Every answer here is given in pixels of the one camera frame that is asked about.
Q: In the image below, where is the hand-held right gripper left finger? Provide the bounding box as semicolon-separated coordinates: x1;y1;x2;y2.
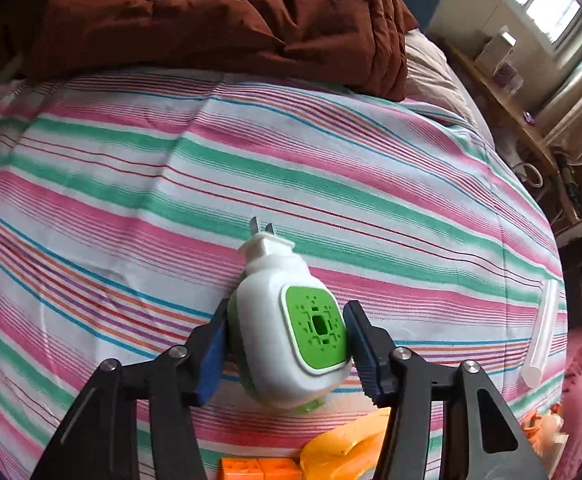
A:
31;299;232;480

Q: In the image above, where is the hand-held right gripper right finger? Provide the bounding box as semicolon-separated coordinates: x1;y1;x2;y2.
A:
342;300;549;480

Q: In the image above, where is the white green plug-in device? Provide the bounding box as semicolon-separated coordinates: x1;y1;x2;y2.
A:
226;216;354;415

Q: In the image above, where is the light orange claw toy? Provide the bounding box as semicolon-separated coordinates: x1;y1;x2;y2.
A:
298;407;394;480

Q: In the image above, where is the orange perforated block toy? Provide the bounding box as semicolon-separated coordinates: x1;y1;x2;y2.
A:
219;456;304;480

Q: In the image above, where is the white translucent tube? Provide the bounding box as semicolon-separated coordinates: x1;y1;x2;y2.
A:
521;279;561;390

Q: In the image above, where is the orange mesh toy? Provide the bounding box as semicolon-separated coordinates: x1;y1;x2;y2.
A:
518;400;569;473

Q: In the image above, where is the wooden bedside shelf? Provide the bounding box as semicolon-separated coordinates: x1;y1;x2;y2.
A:
444;40;582;221

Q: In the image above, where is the beige pillow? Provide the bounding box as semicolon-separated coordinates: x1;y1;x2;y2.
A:
403;27;494;146

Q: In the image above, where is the small purple box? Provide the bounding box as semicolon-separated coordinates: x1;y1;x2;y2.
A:
491;57;524;96

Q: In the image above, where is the white carton box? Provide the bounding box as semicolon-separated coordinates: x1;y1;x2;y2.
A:
474;25;517;78

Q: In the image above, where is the beige side curtain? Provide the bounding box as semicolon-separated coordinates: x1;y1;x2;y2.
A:
536;35;582;166

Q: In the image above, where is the brown quilt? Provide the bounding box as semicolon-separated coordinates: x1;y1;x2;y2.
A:
21;0;419;102

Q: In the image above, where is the white cable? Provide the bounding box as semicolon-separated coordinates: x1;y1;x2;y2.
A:
514;160;544;188

